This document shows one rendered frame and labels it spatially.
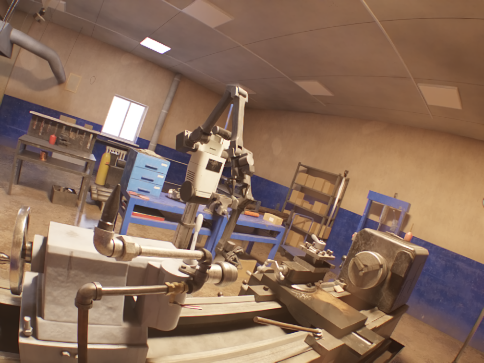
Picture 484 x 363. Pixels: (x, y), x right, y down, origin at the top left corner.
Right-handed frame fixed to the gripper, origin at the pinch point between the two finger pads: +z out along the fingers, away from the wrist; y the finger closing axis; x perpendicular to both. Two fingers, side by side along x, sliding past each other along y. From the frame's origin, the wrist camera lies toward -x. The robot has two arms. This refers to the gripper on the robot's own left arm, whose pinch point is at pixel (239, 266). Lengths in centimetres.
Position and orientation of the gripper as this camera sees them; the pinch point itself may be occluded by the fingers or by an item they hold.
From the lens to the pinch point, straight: 188.9
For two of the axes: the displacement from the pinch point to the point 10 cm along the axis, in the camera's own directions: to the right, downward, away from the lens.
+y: 3.5, 7.9, 5.1
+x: -7.4, 5.7, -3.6
